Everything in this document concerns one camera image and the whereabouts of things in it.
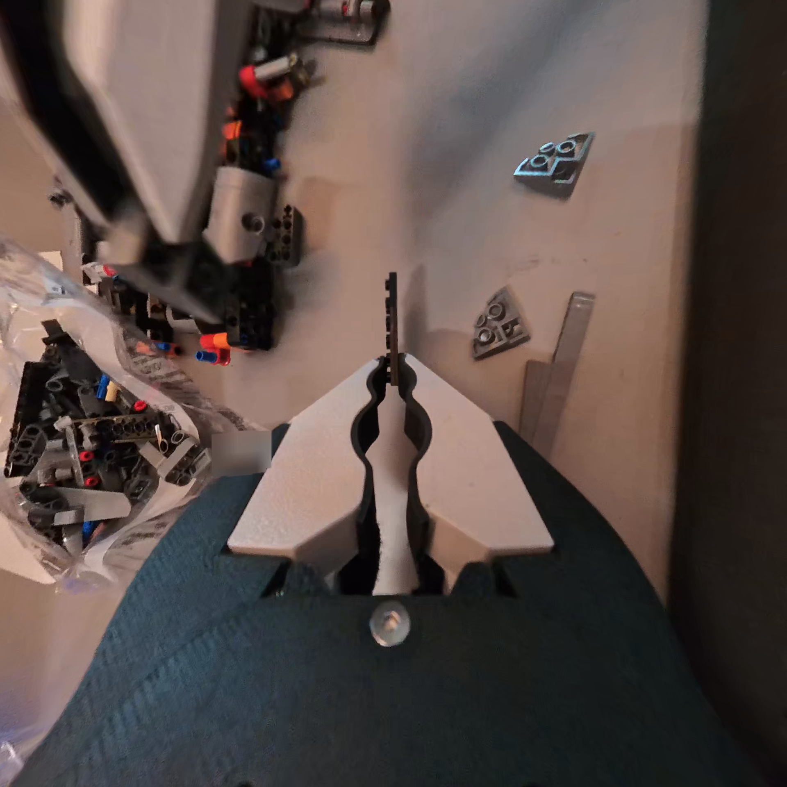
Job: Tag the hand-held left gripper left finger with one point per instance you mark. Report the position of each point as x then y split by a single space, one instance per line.
295 492

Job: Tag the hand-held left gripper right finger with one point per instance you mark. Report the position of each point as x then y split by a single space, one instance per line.
486 492

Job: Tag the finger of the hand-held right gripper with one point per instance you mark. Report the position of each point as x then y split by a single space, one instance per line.
37 74
166 92

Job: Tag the black studded lego plate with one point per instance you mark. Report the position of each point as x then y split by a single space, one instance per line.
392 326

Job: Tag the clear bag of grey parts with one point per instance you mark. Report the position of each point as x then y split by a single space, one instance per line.
74 442

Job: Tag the long grey lego beam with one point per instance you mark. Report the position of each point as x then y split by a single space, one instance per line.
553 399

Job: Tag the partly built lego car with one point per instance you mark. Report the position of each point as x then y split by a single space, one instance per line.
246 203

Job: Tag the dark grey lego wedge plate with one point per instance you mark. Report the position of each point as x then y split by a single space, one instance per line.
499 326
556 163

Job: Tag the grey red lego subassembly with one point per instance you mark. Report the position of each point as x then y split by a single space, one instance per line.
350 18

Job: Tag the black dotted edge pad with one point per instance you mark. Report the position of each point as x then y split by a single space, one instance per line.
738 369

